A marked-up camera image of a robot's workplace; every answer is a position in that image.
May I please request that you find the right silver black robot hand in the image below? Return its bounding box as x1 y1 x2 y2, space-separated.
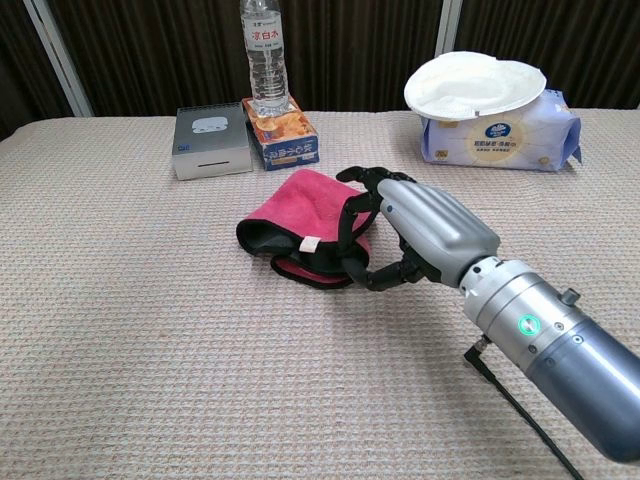
335 165 501 292

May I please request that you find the pink cloth black trim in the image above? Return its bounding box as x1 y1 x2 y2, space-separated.
235 168 381 290

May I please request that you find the purple tissue pack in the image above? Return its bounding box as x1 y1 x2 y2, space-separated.
418 88 584 173

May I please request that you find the white round paper plate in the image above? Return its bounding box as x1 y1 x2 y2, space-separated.
403 51 548 120

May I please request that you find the orange snack box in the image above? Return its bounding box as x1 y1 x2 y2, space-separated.
241 95 321 172

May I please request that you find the clear plastic water bottle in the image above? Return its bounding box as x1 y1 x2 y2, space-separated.
239 0 291 115

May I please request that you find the silver earbuds box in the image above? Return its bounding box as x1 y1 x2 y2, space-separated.
172 103 254 181

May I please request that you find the beige woven tablecloth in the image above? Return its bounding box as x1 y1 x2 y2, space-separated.
0 107 640 480

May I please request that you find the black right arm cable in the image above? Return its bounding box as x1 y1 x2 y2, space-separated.
463 337 586 480

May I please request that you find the white partition post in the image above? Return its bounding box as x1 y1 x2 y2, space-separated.
22 0 95 118
435 0 464 57

